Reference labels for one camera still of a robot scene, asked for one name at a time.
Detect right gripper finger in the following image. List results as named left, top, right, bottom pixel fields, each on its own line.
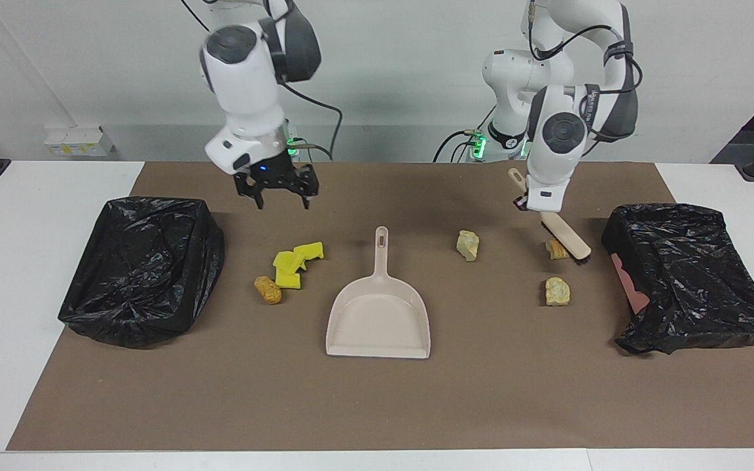
left=291, top=165, right=320, bottom=211
left=233, top=175, right=266, bottom=211

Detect beige hand brush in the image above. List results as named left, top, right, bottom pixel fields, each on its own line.
left=507, top=167, right=592, bottom=264

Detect pale bread chunk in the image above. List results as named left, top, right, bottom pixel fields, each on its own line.
left=456, top=230, right=481, bottom=263
left=545, top=277, right=573, bottom=307

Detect yellow food pieces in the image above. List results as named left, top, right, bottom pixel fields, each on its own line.
left=273, top=251, right=306, bottom=275

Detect brown crumbly nugget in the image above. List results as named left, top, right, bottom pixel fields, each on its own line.
left=254, top=275, right=283, bottom=305

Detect beige plastic dustpan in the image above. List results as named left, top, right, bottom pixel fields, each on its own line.
left=325, top=226, right=431, bottom=359

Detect pink bin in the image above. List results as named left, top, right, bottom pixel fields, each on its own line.
left=611, top=254, right=651, bottom=315

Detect black bag lined bin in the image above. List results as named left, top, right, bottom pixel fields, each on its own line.
left=58, top=196, right=226, bottom=349

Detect right black bag bin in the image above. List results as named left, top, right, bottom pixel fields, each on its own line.
left=601, top=203, right=754, bottom=355

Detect white power strip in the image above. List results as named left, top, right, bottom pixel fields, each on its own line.
left=43, top=124, right=117, bottom=158

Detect brown paper table mat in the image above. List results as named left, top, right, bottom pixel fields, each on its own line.
left=6, top=161, right=754, bottom=452

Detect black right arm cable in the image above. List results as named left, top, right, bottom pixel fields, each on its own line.
left=181, top=0, right=344, bottom=162

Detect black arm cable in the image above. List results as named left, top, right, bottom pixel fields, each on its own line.
left=181, top=0, right=344, bottom=162
left=528, top=0, right=643, bottom=141

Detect black base cable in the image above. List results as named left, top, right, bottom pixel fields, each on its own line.
left=433, top=105, right=490, bottom=163

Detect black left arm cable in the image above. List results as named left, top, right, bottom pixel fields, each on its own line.
left=528, top=0, right=643, bottom=141

